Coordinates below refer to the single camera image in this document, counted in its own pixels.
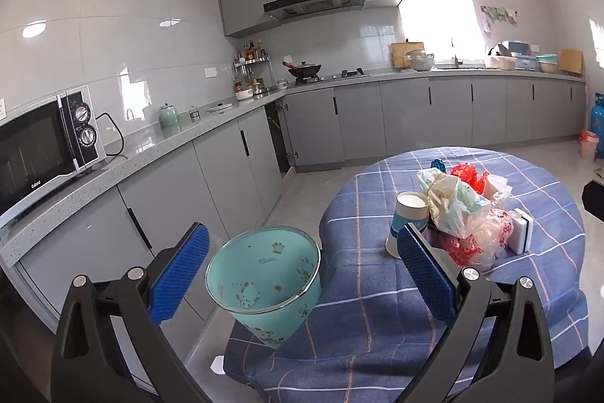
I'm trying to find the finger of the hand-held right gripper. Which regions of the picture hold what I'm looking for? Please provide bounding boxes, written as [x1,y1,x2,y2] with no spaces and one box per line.
[581,179,604,224]

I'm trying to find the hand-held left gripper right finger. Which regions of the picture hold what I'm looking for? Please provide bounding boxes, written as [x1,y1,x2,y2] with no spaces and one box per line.
[396,222,555,403]

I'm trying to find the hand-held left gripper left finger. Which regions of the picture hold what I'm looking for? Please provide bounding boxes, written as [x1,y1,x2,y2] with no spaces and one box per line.
[51,222,213,403]

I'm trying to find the teal trash bin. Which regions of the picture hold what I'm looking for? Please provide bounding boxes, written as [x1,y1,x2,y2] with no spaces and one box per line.
[205,226,323,348]

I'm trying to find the white bucket with red lid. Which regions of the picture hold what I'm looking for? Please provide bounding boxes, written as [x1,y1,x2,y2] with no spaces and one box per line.
[579,130,600,161]

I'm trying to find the white blue paper cup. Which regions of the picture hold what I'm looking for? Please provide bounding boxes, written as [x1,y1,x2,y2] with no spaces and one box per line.
[384,190,430,257]

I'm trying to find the blue gas cylinder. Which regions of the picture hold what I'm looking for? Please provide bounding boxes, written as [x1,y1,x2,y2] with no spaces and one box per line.
[587,92,604,158]

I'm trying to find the crumpled translucent plastic bag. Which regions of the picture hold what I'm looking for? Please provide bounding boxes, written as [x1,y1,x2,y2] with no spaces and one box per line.
[416,169,494,238]

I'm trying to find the clear bag with red contents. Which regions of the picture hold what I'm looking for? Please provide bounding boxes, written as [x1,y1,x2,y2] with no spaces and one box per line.
[436,207,515,269]

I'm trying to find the blue plaid tablecloth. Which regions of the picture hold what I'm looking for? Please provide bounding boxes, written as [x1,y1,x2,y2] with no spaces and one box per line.
[222,147,590,403]

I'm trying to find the white blue sponge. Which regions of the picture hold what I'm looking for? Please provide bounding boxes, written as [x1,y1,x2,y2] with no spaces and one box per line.
[507,208,534,253]

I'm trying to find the white tissue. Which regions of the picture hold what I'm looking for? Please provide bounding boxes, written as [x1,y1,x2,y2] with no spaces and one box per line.
[486,174,513,201]

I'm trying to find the red plastic bag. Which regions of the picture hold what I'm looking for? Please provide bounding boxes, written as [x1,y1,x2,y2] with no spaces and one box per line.
[449,163,492,196]

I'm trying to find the brown board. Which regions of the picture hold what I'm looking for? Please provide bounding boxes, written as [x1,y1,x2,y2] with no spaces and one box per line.
[559,49,584,76]

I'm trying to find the blue dish rack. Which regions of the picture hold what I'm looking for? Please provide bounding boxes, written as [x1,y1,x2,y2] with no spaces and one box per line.
[502,40,539,71]

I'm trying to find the green teapot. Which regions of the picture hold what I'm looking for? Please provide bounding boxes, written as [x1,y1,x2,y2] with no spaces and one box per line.
[159,103,179,128]

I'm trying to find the white dish basket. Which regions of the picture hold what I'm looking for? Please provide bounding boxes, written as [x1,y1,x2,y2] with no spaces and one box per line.
[485,45,519,70]

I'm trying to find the silver black microwave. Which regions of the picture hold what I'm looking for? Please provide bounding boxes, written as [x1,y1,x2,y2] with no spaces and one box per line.
[0,85,107,228]

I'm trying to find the hanging cloths on hooks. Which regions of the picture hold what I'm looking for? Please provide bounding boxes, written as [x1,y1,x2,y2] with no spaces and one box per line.
[480,5,519,25]

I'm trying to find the steel bowl on counter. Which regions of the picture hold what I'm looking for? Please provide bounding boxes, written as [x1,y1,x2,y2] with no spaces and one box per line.
[407,50,436,71]

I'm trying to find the gas stove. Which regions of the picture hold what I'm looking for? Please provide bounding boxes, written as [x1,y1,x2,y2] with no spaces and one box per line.
[288,68,371,86]

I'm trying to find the wooden cutting board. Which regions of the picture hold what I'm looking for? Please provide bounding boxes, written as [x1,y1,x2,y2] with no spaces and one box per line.
[389,40,424,69]

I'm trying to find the metal spice rack with bottles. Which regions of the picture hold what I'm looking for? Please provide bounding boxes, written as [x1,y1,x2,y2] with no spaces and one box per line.
[233,39,272,97]

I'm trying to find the black wok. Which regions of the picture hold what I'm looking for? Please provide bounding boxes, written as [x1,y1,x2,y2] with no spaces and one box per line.
[282,60,323,80]

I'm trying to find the bright window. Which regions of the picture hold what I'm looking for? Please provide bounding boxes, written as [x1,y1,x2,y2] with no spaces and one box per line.
[396,0,487,68]

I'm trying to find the range hood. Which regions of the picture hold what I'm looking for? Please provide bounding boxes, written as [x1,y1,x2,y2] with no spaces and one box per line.
[263,0,365,22]

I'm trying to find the black microwave cable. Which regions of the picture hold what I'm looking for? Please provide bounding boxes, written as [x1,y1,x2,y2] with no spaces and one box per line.
[97,113,126,158]

